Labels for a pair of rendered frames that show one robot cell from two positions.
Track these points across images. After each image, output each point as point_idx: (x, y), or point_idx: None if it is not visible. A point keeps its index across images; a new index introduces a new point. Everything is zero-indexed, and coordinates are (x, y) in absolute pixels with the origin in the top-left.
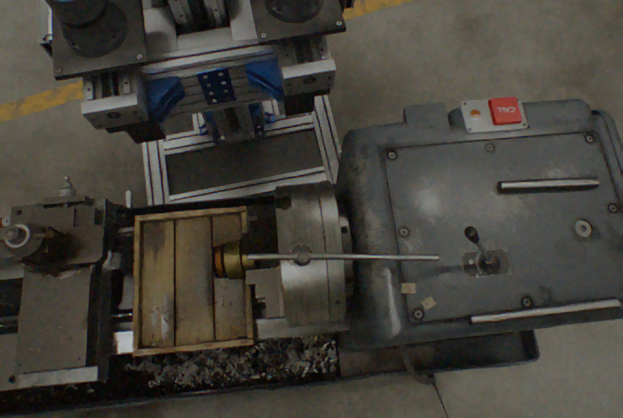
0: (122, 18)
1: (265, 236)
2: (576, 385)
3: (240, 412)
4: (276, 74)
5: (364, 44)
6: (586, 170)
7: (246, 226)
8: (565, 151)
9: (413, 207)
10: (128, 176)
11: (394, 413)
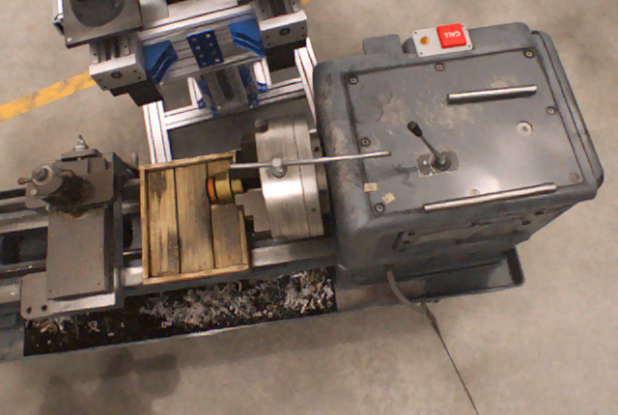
0: None
1: (249, 161)
2: (578, 324)
3: (251, 367)
4: (256, 31)
5: (351, 13)
6: (525, 80)
7: None
8: (507, 66)
9: (372, 121)
10: None
11: (400, 362)
